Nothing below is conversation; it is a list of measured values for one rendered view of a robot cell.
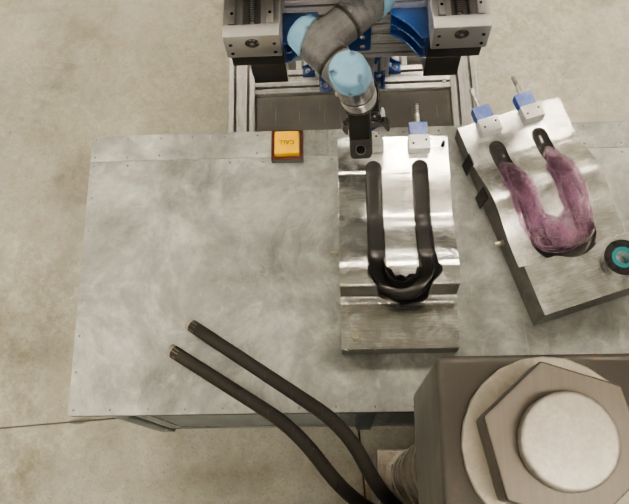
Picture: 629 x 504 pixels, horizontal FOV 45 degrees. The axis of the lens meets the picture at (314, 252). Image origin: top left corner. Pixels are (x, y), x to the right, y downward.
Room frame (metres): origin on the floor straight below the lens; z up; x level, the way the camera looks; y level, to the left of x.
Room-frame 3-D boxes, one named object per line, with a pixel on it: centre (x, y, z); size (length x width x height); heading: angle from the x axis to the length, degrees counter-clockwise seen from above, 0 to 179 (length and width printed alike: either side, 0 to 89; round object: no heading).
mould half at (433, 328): (0.52, -0.19, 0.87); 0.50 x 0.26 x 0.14; 172
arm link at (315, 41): (0.84, -0.08, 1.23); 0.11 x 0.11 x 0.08; 34
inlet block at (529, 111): (0.83, -0.56, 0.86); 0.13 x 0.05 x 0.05; 9
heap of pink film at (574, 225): (0.56, -0.55, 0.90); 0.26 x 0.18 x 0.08; 9
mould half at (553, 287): (0.56, -0.56, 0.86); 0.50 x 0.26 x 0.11; 9
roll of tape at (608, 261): (0.38, -0.65, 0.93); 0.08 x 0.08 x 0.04
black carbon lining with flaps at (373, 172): (0.54, -0.20, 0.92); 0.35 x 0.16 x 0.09; 172
